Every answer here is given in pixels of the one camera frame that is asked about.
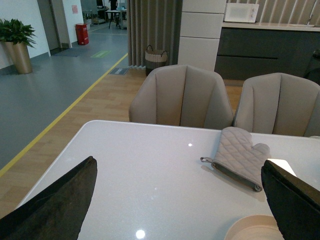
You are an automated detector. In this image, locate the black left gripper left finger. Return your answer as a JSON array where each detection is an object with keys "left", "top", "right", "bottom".
[{"left": 0, "top": 156, "right": 98, "bottom": 240}]

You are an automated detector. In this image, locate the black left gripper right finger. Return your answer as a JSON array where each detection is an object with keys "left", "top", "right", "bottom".
[{"left": 261, "top": 160, "right": 320, "bottom": 240}]

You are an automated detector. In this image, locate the beige round plate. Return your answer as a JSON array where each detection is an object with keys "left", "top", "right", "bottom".
[{"left": 224, "top": 215, "right": 284, "bottom": 240}]

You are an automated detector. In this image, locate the grey quilted oven mitt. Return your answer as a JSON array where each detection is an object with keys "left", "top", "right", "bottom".
[{"left": 200, "top": 127, "right": 271, "bottom": 192}]

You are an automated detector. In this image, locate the beige right chair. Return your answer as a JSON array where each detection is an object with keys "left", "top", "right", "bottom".
[{"left": 233, "top": 72, "right": 320, "bottom": 137}]

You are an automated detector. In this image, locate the beige chair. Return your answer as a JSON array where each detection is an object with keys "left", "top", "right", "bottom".
[
  {"left": 128, "top": 64, "right": 234, "bottom": 130},
  {"left": 233, "top": 72, "right": 320, "bottom": 137}
]

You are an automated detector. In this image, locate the beige left chair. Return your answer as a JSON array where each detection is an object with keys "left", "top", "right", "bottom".
[{"left": 128, "top": 64, "right": 234, "bottom": 130}]

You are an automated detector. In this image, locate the dark grey kitchen counter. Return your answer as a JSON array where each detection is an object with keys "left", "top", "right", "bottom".
[{"left": 214, "top": 26, "right": 320, "bottom": 80}]

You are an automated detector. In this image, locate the gold plant pot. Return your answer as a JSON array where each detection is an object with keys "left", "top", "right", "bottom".
[{"left": 4, "top": 42, "right": 32, "bottom": 74}]

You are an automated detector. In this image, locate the red bin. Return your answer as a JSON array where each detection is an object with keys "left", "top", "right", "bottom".
[{"left": 75, "top": 23, "right": 89, "bottom": 45}]

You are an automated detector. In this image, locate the green potted plant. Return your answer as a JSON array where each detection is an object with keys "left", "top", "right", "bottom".
[{"left": 0, "top": 18, "right": 36, "bottom": 48}]

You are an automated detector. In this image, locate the white microwave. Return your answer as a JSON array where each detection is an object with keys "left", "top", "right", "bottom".
[{"left": 223, "top": 3, "right": 260, "bottom": 23}]

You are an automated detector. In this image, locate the white pillar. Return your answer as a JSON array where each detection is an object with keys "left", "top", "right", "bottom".
[{"left": 177, "top": 0, "right": 227, "bottom": 72}]

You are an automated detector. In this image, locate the distant table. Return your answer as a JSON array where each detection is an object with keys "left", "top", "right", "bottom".
[{"left": 105, "top": 8, "right": 127, "bottom": 30}]

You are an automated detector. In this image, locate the grey curtain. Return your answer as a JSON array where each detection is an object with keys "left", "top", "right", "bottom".
[{"left": 126, "top": 0, "right": 183, "bottom": 67}]

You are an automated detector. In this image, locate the woven basket with handles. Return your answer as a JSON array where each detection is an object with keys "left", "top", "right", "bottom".
[{"left": 145, "top": 44, "right": 168, "bottom": 76}]

